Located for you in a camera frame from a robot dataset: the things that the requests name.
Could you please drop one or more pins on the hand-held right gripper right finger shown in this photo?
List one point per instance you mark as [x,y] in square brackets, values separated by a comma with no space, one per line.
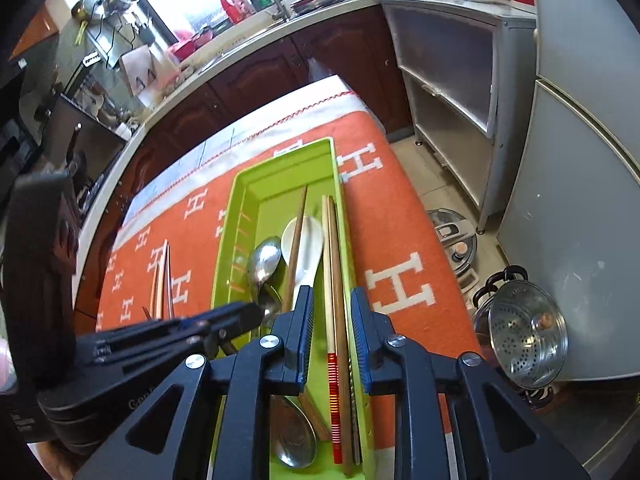
[360,335]

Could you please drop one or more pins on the dish rack with plates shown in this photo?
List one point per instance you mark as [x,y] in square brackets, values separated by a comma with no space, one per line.
[317,1]

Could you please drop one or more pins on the large steel spoon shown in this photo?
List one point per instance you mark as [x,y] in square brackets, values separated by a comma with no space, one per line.
[295,435]

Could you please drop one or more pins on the pink plastic bowl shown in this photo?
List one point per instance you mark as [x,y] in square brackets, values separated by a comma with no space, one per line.
[187,46]

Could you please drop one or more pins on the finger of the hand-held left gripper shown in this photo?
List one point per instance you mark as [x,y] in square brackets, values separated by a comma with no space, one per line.
[165,350]
[240,317]

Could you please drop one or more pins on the brass ladle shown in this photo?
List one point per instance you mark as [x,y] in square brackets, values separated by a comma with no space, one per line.
[89,9]

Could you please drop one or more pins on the silver refrigerator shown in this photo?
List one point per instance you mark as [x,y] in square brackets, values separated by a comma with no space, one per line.
[575,185]

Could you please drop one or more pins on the orange printed blanket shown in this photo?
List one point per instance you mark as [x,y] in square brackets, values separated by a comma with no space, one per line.
[400,220]

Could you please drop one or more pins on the light wooden chopstick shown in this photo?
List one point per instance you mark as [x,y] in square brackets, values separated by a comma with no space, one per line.
[157,285]
[163,275]

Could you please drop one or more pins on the metal cabinet with frosted doors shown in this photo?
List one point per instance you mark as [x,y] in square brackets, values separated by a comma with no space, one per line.
[450,85]

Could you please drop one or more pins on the red spray bottle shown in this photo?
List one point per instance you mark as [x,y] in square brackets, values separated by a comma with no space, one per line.
[231,7]

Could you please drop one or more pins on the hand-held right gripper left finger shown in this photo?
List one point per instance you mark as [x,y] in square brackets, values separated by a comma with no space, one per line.
[307,325]

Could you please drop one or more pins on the chopstick with red striped end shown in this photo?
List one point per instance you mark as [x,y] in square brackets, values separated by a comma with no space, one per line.
[328,285]

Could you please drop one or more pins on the green plastic utensil tray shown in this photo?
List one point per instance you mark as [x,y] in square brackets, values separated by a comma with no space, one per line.
[280,180]

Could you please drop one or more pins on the thin metal chopstick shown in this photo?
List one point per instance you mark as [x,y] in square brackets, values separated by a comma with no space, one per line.
[356,410]
[170,285]

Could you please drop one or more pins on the white ceramic spoon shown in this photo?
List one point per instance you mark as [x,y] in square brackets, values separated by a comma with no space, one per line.
[307,245]

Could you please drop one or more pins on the perforated steel steamer pot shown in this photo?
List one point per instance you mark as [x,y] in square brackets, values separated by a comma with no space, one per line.
[525,335]

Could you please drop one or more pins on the wooden cutting board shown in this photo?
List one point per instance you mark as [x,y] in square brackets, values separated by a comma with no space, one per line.
[139,70]

